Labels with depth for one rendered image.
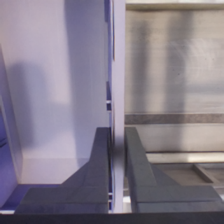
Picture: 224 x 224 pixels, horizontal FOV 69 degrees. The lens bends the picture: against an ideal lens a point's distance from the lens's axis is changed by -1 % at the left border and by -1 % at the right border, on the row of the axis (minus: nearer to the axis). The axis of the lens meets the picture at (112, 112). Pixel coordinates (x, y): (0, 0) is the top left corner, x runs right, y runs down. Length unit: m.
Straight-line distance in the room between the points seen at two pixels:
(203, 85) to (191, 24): 0.18
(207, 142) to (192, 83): 0.22
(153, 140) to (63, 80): 0.41
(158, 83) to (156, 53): 0.09
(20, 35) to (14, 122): 0.14
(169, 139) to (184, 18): 0.38
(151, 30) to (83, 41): 0.30
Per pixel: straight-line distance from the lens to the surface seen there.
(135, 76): 0.52
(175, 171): 0.62
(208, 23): 0.59
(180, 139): 0.62
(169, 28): 0.54
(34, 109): 0.30
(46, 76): 0.28
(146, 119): 0.57
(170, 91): 0.55
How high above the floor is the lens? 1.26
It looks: 73 degrees down
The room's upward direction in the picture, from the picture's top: 179 degrees clockwise
